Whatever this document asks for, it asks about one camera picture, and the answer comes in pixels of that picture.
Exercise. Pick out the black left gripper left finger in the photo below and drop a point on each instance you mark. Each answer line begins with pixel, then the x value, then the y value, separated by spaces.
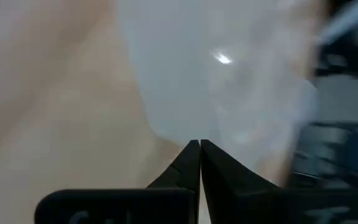
pixel 166 205

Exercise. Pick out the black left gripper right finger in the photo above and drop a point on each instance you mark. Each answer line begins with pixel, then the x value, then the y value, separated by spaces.
pixel 244 202

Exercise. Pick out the clear plastic bin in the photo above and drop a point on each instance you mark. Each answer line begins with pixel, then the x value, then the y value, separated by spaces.
pixel 182 77

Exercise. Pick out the black aluminium table frame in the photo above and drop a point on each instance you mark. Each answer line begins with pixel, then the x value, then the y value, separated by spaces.
pixel 337 62

